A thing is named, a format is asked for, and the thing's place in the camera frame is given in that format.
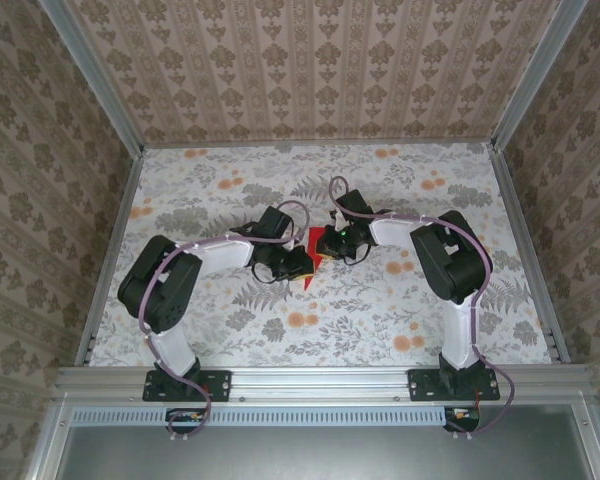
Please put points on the aluminium frame post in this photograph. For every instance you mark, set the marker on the aluminium frame post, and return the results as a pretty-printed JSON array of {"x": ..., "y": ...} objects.
[
  {"x": 98, "y": 80},
  {"x": 533, "y": 80}
]

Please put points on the red paper sheet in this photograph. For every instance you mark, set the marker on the red paper sheet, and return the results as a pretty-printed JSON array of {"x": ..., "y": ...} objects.
[{"x": 307, "y": 285}]

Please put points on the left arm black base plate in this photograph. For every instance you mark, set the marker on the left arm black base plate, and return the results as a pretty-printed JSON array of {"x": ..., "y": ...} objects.
[{"x": 217, "y": 387}]

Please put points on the aluminium panel frame bar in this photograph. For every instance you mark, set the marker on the aluminium panel frame bar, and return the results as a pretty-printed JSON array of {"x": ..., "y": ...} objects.
[
  {"x": 596, "y": 455},
  {"x": 45, "y": 440}
]

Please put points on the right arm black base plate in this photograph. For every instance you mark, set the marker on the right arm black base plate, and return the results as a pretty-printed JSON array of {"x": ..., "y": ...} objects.
[{"x": 422, "y": 387}]

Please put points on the floral patterned table cover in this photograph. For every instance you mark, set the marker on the floral patterned table cover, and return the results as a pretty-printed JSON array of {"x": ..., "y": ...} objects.
[{"x": 330, "y": 345}]

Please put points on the grey metal panel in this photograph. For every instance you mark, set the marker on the grey metal panel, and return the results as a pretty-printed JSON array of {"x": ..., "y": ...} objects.
[{"x": 320, "y": 455}]

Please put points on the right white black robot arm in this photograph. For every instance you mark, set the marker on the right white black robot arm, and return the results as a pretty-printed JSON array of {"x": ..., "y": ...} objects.
[{"x": 395, "y": 231}]

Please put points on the aluminium table side rail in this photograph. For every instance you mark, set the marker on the aluminium table side rail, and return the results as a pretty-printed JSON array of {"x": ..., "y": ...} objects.
[
  {"x": 530, "y": 250},
  {"x": 112, "y": 250}
]

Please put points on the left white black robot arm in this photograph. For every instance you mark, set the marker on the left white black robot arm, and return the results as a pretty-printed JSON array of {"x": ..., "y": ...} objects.
[{"x": 225, "y": 252}]

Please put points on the long aluminium mounting rail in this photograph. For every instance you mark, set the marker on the long aluminium mounting rail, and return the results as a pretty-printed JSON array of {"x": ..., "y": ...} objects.
[{"x": 320, "y": 382}]

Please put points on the thin aluminium table rail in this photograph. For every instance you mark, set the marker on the thin aluminium table rail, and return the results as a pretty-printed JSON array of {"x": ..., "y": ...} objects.
[{"x": 320, "y": 145}]

